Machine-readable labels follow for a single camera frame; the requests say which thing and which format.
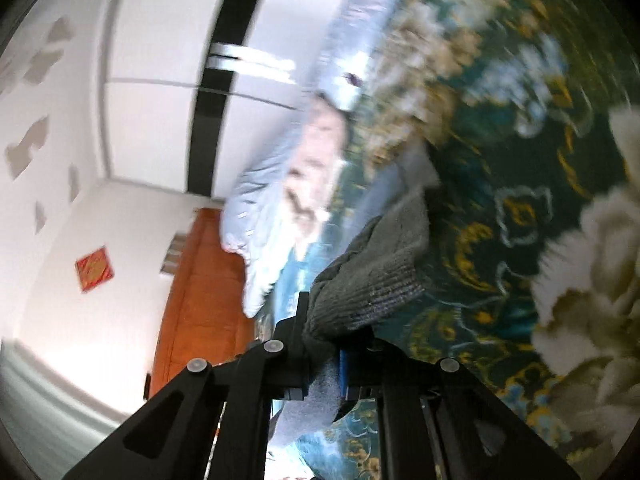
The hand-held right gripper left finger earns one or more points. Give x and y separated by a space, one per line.
295 350

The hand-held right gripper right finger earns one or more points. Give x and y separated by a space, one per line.
344 372

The white wardrobe with black stripe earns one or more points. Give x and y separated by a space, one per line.
150 35

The beige wall fixture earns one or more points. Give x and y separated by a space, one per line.
173 252

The red wall decoration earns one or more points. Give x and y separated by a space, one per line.
94 269

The grey knit sweater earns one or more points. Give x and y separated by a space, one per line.
375 280

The green floral blanket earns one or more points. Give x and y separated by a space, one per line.
500 260

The light blue quilt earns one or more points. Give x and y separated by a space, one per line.
350 20

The orange wooden door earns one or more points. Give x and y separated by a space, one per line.
200 300

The pink cloth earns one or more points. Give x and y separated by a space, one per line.
315 160

